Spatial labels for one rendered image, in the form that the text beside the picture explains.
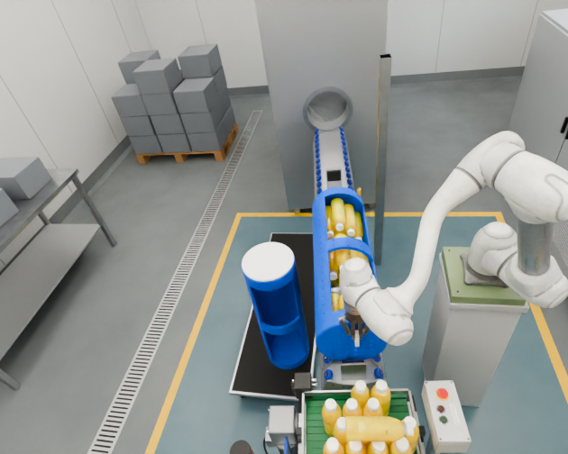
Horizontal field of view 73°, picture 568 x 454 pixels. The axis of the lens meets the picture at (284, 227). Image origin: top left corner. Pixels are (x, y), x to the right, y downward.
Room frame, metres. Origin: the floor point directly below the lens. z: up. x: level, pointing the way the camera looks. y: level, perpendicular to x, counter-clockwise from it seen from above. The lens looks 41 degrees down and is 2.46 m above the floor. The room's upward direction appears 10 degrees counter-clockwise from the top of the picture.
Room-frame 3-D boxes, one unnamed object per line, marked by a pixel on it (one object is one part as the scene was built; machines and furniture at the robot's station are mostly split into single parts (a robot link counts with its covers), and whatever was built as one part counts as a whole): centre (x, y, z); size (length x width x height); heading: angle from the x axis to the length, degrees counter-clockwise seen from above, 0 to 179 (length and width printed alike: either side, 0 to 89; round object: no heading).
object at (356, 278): (0.78, -0.20, 1.50); 0.13 x 0.11 x 0.16; 18
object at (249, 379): (1.84, 0.08, 0.08); 1.50 x 0.52 x 0.15; 164
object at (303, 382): (0.75, 0.03, 0.95); 0.10 x 0.07 x 0.10; 81
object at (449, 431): (0.51, -0.43, 1.05); 0.20 x 0.10 x 0.10; 171
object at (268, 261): (1.41, 0.12, 1.03); 0.28 x 0.28 x 0.01
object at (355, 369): (0.76, -0.17, 0.99); 0.10 x 0.02 x 0.12; 81
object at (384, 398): (0.63, -0.24, 1.00); 0.07 x 0.07 x 0.19
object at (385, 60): (2.18, -0.73, 0.85); 0.06 x 0.06 x 1.70; 81
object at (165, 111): (4.88, 1.08, 0.59); 1.20 x 0.80 x 1.19; 74
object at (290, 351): (1.41, 0.12, 0.59); 0.28 x 0.28 x 0.88
